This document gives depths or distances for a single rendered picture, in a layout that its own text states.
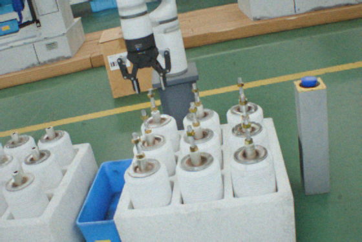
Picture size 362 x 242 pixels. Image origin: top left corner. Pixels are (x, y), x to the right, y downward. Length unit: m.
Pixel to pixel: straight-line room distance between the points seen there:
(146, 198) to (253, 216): 0.23
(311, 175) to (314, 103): 0.21
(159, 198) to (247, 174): 0.20
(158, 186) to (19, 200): 0.34
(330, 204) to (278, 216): 0.28
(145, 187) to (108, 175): 0.41
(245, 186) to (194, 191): 0.11
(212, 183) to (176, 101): 0.48
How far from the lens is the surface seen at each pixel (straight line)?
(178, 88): 1.29
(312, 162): 1.12
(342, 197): 1.17
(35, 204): 1.04
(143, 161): 0.91
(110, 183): 1.31
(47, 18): 2.94
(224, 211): 0.89
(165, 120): 1.12
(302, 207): 1.14
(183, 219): 0.90
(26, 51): 2.97
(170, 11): 1.25
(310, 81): 1.04
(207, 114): 1.11
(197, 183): 0.88
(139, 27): 1.02
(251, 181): 0.88
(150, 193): 0.91
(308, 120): 1.06
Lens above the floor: 0.71
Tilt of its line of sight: 25 degrees down
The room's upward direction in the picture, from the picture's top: 12 degrees counter-clockwise
